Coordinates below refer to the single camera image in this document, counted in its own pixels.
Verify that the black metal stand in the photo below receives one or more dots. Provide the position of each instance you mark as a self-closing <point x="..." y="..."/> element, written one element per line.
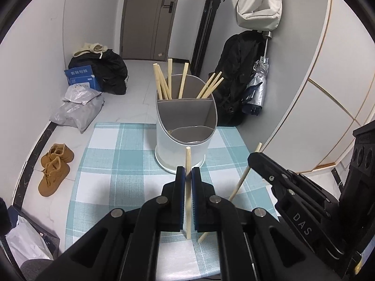
<point x="209" y="20"/>

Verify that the white shoulder bag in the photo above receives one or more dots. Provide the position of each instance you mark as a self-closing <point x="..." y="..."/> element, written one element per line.
<point x="257" y="8"/>

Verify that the white wardrobe with gold trim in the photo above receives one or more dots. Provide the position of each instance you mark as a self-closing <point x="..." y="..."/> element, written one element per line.
<point x="331" y="93"/>

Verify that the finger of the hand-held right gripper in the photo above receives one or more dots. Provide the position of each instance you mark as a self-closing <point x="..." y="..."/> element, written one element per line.
<point x="263" y="166"/>

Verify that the blue cardboard box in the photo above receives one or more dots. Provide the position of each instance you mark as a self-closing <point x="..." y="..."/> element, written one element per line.
<point x="80" y="77"/>

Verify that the black hanging jacket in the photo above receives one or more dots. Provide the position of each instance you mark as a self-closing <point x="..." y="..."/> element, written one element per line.
<point x="234" y="79"/>

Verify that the teal checkered tablecloth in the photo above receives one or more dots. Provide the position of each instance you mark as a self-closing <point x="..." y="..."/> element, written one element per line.
<point x="117" y="166"/>

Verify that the grey seat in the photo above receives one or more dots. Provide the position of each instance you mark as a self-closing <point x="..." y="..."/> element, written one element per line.
<point x="38" y="270"/>

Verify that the brown shoe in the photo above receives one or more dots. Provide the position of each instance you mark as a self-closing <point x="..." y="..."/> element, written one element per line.
<point x="60" y="152"/>
<point x="51" y="178"/>

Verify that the black floor bag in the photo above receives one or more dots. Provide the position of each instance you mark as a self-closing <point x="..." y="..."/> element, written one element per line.
<point x="111" y="70"/>

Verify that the wooden chopstick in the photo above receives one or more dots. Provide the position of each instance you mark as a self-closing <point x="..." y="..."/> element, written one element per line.
<point x="238" y="184"/>
<point x="183" y="79"/>
<point x="188" y="164"/>
<point x="164" y="82"/>
<point x="158" y="82"/>
<point x="217" y="85"/>
<point x="206" y="84"/>
<point x="170" y="76"/>
<point x="213" y="82"/>

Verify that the beige cloth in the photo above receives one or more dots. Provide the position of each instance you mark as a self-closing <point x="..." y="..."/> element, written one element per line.
<point x="90" y="48"/>

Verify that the white plastic parcel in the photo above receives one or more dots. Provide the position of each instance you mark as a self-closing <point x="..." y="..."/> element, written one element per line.
<point x="80" y="93"/>

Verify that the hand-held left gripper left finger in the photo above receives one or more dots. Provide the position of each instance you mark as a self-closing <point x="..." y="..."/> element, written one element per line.
<point x="182" y="205"/>

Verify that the grey plastic parcel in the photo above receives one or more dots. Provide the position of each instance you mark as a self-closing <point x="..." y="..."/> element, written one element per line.
<point x="76" y="114"/>

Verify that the white utensil holder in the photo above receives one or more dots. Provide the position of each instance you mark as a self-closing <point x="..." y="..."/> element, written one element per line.
<point x="175" y="152"/>

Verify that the black fuzzy object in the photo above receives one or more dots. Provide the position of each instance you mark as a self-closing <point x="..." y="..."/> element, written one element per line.
<point x="4" y="216"/>

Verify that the white plastic bag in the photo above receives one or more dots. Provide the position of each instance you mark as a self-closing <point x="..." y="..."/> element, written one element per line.
<point x="26" y="240"/>

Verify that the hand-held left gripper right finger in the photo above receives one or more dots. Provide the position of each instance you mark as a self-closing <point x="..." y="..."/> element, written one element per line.
<point x="195" y="207"/>

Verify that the silver folded umbrella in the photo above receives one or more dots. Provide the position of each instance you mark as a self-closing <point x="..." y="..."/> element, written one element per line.
<point x="255" y="93"/>

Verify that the grey-brown door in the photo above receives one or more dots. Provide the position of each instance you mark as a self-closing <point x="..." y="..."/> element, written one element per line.
<point x="140" y="20"/>

